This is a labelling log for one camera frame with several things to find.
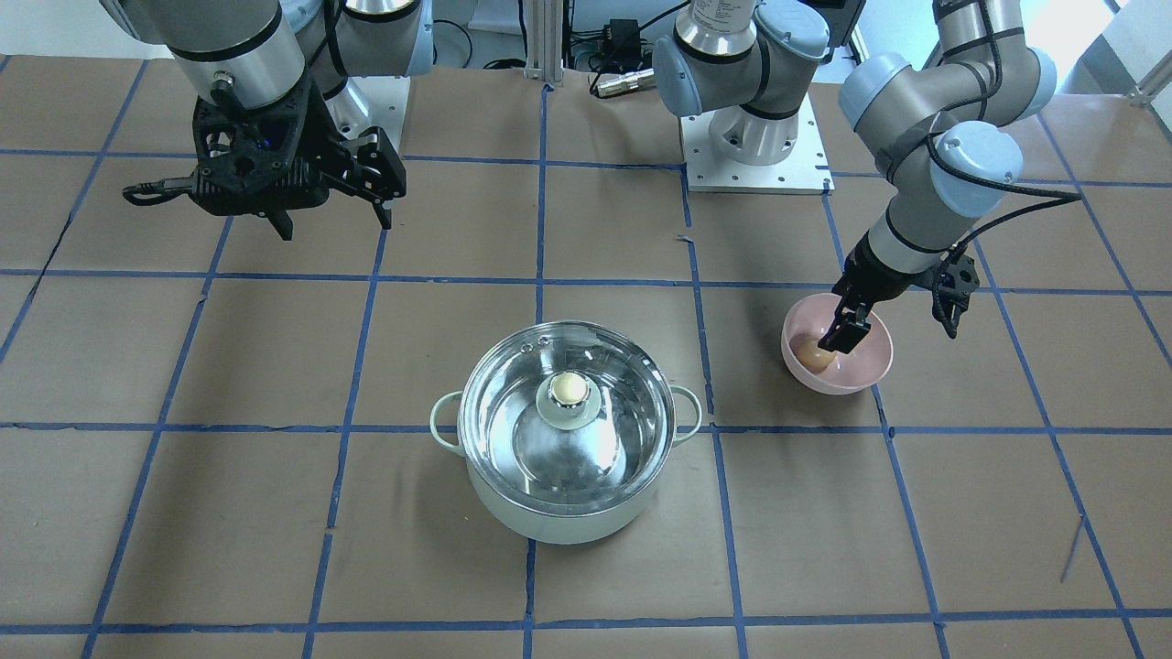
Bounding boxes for brown egg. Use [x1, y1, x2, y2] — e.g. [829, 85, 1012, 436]
[790, 335, 838, 373]

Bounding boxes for pale green electric pot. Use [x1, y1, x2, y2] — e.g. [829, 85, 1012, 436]
[429, 319, 704, 546]

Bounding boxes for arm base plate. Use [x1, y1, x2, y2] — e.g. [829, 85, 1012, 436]
[679, 96, 836, 195]
[325, 76, 413, 147]

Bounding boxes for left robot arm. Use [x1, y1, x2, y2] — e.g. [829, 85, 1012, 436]
[652, 1, 1058, 354]

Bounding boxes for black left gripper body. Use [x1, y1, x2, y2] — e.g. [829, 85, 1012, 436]
[837, 237, 980, 311]

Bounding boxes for glass pot lid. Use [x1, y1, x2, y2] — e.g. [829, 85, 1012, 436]
[458, 320, 677, 508]

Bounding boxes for black power adapter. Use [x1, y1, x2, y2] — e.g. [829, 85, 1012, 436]
[602, 18, 642, 59]

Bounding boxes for pink bowl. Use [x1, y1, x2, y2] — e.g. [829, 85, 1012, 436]
[781, 293, 895, 395]

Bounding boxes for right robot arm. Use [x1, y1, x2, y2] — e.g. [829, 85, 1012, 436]
[103, 1, 435, 242]

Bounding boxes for black cables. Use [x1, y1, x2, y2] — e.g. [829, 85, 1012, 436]
[430, 0, 697, 72]

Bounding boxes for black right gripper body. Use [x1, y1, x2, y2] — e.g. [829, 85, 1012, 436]
[123, 75, 407, 217]

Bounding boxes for aluminium frame post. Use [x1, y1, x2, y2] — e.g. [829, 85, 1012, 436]
[519, 1, 570, 89]

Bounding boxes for silver cylindrical connector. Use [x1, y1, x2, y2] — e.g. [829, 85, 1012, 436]
[591, 68, 657, 98]

